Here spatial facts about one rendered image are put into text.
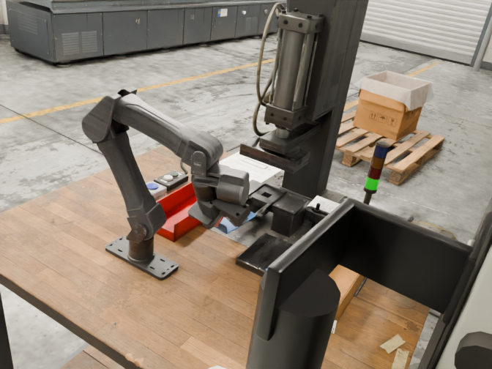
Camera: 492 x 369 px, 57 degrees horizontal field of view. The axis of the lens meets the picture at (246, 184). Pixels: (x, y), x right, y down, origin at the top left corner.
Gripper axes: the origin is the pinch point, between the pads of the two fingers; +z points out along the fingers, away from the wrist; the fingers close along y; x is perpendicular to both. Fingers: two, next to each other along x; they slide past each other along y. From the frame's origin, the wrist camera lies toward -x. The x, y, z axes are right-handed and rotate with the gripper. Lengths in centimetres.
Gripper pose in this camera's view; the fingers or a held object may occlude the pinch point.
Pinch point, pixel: (215, 223)
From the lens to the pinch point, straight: 117.6
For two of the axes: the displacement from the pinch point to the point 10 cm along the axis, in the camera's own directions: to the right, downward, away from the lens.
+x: -8.1, -4.3, 4.0
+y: 5.8, -6.8, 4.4
